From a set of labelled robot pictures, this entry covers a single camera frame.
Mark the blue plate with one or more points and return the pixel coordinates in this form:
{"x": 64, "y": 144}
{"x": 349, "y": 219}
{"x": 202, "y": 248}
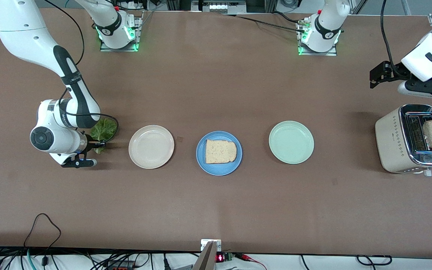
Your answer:
{"x": 216, "y": 170}

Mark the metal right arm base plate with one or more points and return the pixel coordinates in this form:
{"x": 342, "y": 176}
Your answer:
{"x": 120, "y": 50}

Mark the lit electronics box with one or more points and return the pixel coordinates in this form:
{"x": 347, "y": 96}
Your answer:
{"x": 219, "y": 6}

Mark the green lettuce leaf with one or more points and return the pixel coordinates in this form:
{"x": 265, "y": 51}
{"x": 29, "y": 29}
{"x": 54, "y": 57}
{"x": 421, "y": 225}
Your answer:
{"x": 105, "y": 129}

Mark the beige plate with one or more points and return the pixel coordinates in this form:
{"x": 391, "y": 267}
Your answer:
{"x": 151, "y": 147}

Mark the white table edge bracket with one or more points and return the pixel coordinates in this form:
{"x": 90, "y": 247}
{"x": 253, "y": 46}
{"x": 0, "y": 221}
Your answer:
{"x": 204, "y": 243}

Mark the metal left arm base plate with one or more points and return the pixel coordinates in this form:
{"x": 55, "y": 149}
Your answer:
{"x": 321, "y": 54}

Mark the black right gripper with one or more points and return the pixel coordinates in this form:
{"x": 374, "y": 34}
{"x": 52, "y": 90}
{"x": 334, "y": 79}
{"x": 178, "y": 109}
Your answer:
{"x": 91, "y": 144}

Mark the white power strip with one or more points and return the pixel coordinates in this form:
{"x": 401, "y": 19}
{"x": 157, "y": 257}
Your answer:
{"x": 141, "y": 3}

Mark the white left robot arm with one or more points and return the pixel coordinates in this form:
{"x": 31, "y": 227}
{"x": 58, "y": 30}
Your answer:
{"x": 324, "y": 22}

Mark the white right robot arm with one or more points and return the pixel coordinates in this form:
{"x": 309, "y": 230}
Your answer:
{"x": 17, "y": 33}

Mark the cream toaster with chrome top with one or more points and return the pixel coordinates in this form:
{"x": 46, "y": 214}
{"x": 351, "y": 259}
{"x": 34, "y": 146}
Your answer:
{"x": 390, "y": 142}

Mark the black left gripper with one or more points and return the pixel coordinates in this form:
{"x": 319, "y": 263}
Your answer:
{"x": 395, "y": 72}

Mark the pale green plate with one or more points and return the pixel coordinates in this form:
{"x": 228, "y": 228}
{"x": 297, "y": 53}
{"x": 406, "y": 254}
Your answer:
{"x": 291, "y": 142}

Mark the grey camera pole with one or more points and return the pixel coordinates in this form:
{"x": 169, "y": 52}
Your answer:
{"x": 206, "y": 262}

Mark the red LED display module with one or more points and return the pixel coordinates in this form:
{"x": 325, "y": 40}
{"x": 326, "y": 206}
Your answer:
{"x": 220, "y": 258}

